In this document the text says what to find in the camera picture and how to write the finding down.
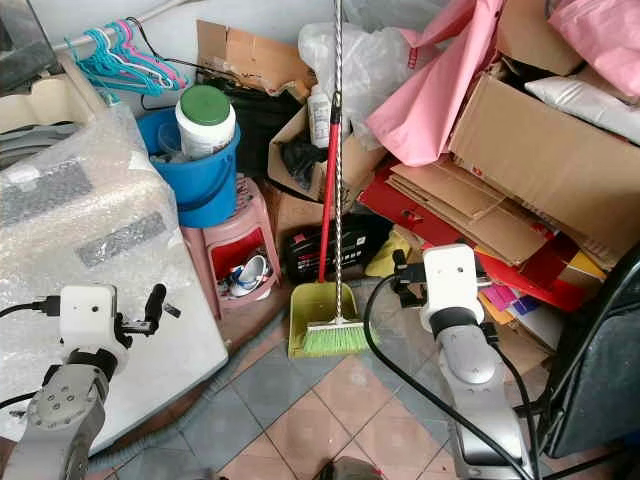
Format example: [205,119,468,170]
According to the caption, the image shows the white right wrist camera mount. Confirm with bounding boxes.
[419,242,488,335]

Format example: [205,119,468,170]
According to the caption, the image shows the blue plastic bucket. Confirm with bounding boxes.
[135,105,242,230]

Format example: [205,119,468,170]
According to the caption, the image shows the black jug red label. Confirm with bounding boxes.
[280,212,396,286]

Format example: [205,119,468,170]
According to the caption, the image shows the green broom spiral handle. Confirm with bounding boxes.
[298,0,373,359]

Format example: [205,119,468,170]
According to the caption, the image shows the white blue shoes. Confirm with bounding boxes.
[224,253,271,300]

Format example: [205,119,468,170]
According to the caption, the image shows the cyan plastic hanger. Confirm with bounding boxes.
[75,24,161,99]

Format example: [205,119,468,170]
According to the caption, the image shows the grey metal hanger rod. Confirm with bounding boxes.
[64,0,191,51]

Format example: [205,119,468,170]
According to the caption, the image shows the large brown cardboard box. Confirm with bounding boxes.
[447,0,640,271]

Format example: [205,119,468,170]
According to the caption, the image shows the small open cardboard box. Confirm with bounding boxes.
[267,104,381,201]

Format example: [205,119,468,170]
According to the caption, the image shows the red flat cardboard box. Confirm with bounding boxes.
[357,160,609,313]

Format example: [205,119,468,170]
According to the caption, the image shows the white jar green lid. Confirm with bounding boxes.
[174,84,238,162]

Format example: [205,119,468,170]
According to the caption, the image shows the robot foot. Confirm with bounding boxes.
[318,456,383,480]

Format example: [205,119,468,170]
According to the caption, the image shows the clear plastic bag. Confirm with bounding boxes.
[297,22,411,151]

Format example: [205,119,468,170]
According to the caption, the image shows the pink plastic hanger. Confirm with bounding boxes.
[115,18,189,91]

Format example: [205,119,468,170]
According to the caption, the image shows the green dustpan red handle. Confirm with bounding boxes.
[287,93,352,360]

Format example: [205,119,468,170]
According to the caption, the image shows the dark washer lid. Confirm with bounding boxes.
[0,0,67,98]

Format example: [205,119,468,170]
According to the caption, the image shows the colourful paper stack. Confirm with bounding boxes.
[478,278,563,336]

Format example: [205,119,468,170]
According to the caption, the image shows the flattened brown cardboard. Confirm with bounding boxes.
[385,160,556,268]

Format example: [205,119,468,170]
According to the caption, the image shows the crumpled pink plastic bag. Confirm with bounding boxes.
[547,0,640,99]

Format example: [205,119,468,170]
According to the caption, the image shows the black crumpled cloth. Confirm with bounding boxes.
[280,138,329,185]

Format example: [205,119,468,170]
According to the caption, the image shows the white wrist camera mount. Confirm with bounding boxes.
[58,284,119,352]
[419,242,488,335]

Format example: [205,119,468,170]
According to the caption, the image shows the bubble-wrapped white washing machine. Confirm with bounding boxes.
[0,72,230,426]

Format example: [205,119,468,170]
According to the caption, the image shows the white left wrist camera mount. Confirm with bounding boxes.
[58,284,119,352]

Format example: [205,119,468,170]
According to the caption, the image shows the white plastic packet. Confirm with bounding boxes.
[523,74,640,149]

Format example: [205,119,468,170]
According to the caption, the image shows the pink plastic stool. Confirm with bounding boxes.
[203,175,282,320]

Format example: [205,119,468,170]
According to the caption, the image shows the torn brown cardboard box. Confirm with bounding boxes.
[196,19,313,96]

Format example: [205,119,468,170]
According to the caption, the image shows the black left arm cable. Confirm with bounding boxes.
[0,297,63,319]

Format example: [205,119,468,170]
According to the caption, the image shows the black chair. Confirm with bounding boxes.
[536,238,640,480]

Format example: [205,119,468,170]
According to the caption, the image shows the yellow cloth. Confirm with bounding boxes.
[364,231,411,280]

